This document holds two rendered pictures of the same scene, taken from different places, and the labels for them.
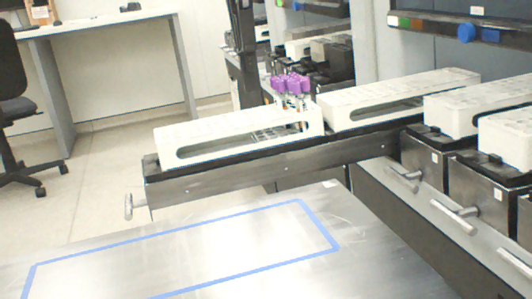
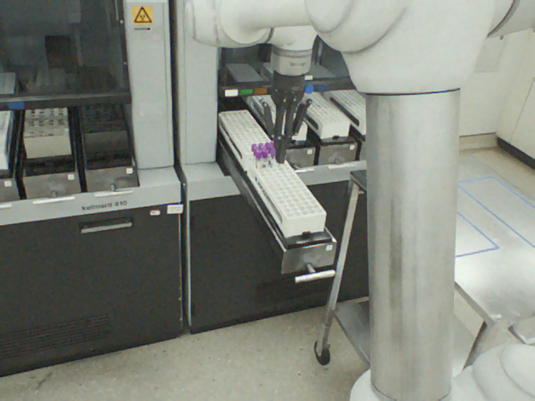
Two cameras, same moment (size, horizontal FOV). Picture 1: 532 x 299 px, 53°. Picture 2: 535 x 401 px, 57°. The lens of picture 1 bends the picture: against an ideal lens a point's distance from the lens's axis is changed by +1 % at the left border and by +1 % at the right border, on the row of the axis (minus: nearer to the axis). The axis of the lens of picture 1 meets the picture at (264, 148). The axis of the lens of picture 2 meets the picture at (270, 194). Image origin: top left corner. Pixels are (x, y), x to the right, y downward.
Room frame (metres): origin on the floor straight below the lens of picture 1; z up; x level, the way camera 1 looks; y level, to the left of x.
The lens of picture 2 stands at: (1.17, 1.08, 1.52)
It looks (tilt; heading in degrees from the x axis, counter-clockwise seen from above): 33 degrees down; 258
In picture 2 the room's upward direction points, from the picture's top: 5 degrees clockwise
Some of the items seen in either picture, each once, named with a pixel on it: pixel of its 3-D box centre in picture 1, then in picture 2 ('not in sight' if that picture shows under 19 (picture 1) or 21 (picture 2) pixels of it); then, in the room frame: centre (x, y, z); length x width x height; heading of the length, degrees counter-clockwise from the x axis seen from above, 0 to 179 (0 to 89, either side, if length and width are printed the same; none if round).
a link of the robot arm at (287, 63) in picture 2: not in sight; (290, 58); (0.92, 0.01, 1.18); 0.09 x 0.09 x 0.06
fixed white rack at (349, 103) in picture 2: not in sight; (355, 110); (0.55, -0.50, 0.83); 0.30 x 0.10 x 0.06; 101
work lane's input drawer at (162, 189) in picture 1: (313, 146); (264, 185); (0.94, -0.09, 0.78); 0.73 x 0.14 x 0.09; 101
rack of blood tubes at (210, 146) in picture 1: (239, 134); (282, 194); (0.91, 0.04, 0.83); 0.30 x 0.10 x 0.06; 101
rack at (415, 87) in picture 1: (397, 100); (246, 139); (0.97, -0.27, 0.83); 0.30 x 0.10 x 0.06; 101
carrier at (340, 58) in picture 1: (340, 58); (106, 139); (1.38, -0.23, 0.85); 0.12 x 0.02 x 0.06; 11
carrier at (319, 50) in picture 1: (320, 51); (48, 144); (1.53, -0.20, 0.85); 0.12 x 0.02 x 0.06; 12
